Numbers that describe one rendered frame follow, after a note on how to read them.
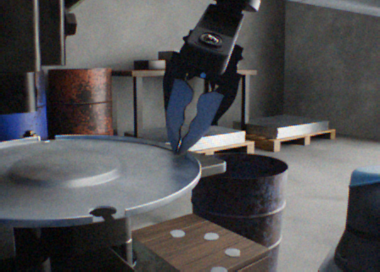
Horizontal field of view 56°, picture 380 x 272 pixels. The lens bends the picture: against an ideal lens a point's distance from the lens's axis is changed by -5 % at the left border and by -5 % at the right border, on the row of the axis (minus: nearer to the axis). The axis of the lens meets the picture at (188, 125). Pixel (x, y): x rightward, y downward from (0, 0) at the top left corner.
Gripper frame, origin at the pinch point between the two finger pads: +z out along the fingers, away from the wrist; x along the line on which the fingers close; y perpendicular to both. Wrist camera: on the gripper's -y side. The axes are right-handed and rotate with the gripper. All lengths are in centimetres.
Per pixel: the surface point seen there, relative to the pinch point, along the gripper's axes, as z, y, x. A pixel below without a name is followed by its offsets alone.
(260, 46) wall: -56, 500, -37
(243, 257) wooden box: 38, 54, -26
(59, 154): 4.8, -5.6, 12.6
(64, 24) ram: -9.9, -12.6, 13.0
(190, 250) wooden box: 43, 57, -11
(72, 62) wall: 34, 314, 146
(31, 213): 4.5, -20.3, 8.1
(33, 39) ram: -8.1, -17.3, 13.1
